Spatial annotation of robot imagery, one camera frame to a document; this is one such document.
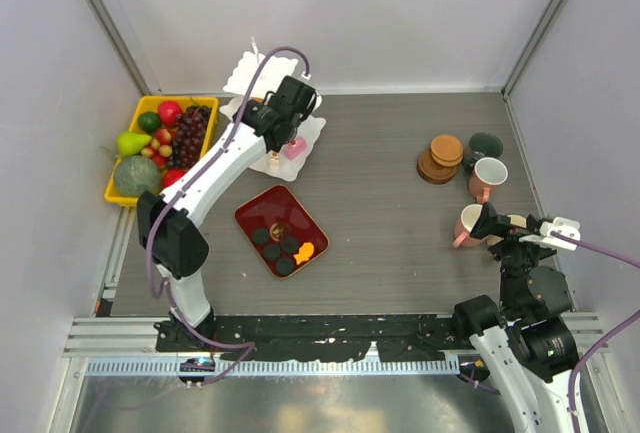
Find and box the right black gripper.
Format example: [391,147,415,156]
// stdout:
[470,200,554,311]

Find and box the pink cake with cherry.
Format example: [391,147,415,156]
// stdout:
[283,136,307,161]

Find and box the cream cake with chocolate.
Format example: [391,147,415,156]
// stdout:
[269,152,281,171]

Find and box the black round cookie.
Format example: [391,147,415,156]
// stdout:
[276,257,296,277]
[262,243,281,262]
[280,236,300,255]
[251,228,270,246]

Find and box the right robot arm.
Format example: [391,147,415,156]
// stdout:
[452,202,589,432]

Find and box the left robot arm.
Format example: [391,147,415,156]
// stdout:
[137,76,318,351]

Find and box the cream cup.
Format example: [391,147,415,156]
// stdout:
[486,235,502,247]

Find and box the pink mug lying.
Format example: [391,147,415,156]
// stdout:
[452,204,487,248]

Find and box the pink mug upright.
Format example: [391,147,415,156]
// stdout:
[468,157,509,204]

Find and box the white three-tier serving stand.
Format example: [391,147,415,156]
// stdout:
[220,41,326,182]

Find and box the stack of wooden coasters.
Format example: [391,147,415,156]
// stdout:
[416,134,464,185]

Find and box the dark green mug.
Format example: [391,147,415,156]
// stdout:
[462,132,504,173]

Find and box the dark purple grape bunch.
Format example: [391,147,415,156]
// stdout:
[167,105,211,170]

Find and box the red apple at back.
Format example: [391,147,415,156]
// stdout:
[157,101,183,128]

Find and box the red apple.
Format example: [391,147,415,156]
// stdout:
[162,169,186,188]
[157,101,183,128]

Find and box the small red cherry cluster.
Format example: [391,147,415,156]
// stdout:
[140,128,173,169]

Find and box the red apple at front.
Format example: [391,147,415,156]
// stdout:
[162,169,186,188]

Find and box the green lime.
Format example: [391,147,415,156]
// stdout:
[137,111,163,135]

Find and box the yellow plastic fruit bin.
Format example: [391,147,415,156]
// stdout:
[104,96,219,208]

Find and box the green pear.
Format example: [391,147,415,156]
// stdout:
[116,131,152,157]

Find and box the green melon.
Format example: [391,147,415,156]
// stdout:
[113,156,162,197]

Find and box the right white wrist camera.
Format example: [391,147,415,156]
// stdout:
[519,217,581,251]

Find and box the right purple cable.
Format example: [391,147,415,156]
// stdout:
[549,231,640,433]

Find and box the purple cable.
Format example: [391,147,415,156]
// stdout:
[549,231,640,433]
[144,46,314,387]

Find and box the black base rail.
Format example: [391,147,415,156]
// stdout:
[214,314,473,363]

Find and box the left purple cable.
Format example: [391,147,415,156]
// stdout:
[144,46,314,387]

